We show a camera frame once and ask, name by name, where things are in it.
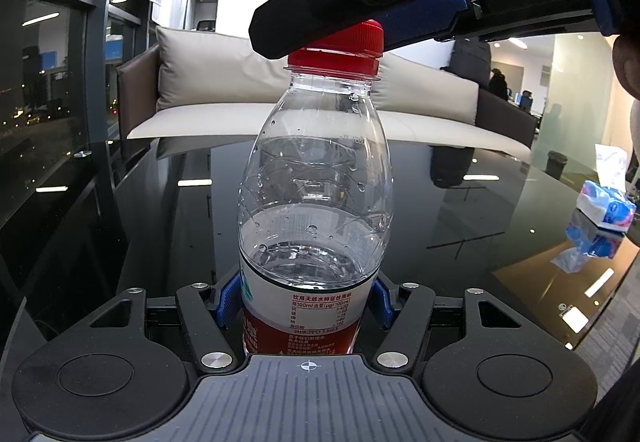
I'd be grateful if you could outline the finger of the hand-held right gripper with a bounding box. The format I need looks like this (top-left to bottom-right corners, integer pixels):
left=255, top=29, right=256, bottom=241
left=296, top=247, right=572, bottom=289
left=380, top=0, right=611, bottom=53
left=249, top=0, right=436, bottom=61

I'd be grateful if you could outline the beige sofa back cushion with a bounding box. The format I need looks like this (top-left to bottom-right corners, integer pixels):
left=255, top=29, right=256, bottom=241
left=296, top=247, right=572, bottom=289
left=155, top=25, right=302, bottom=113
left=370, top=52, right=481, bottom=126

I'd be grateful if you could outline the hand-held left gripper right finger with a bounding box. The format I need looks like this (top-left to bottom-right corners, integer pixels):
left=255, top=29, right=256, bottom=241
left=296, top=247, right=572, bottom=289
left=369, top=274, right=529, bottom=371

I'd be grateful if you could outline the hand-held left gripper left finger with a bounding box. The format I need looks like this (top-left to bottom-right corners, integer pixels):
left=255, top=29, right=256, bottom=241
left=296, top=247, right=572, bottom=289
left=88, top=273, right=245, bottom=374

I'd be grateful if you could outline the red bottle cap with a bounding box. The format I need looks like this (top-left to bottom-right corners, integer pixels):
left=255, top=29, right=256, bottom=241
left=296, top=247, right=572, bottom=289
left=287, top=20, right=385, bottom=75

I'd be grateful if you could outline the blue and white tissue pack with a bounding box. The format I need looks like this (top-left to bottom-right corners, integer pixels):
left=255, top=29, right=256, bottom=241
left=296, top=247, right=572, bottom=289
left=575, top=144, right=637, bottom=233

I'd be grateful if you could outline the brown sofa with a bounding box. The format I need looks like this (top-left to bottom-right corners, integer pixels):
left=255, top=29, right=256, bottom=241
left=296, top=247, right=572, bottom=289
left=116, top=26, right=539, bottom=159

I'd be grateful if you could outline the beige sofa seat cushion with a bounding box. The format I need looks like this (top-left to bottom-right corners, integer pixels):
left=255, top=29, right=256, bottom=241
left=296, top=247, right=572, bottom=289
left=126, top=100, right=532, bottom=159

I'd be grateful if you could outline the black waste bin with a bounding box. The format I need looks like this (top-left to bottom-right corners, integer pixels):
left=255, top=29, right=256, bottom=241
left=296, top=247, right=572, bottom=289
left=544, top=150, right=567, bottom=181

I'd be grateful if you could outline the person's right hand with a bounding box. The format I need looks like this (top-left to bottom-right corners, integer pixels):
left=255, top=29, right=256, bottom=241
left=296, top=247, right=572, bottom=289
left=613, top=32, right=640, bottom=98

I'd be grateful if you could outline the clear plastic water bottle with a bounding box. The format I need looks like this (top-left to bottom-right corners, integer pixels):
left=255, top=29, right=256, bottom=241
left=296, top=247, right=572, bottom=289
left=237, top=64, right=394, bottom=357

